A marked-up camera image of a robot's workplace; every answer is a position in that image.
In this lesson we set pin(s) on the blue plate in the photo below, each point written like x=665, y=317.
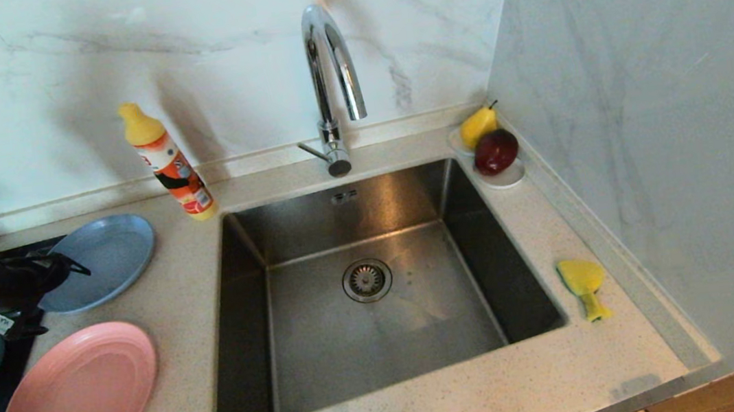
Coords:
x=110, y=256

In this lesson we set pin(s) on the small white dish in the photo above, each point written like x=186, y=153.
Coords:
x=506, y=181

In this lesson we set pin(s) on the dark red apple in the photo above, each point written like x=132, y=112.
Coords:
x=495, y=151

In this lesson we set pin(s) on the chrome curved faucet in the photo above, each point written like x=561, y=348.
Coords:
x=320, y=87

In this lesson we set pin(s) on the yellow pear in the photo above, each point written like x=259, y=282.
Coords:
x=477, y=126

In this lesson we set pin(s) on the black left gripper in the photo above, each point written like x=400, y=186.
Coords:
x=3, y=285

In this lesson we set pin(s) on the yellow green fish-shaped sponge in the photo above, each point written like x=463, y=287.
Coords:
x=582, y=278

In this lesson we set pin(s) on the orange yellow detergent bottle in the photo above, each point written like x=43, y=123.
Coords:
x=172, y=166

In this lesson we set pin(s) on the stainless steel sink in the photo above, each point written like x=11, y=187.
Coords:
x=389, y=341

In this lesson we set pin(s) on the round metal drain strainer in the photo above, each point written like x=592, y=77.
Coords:
x=366, y=280

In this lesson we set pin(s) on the pink plate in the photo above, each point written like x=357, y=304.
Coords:
x=79, y=405

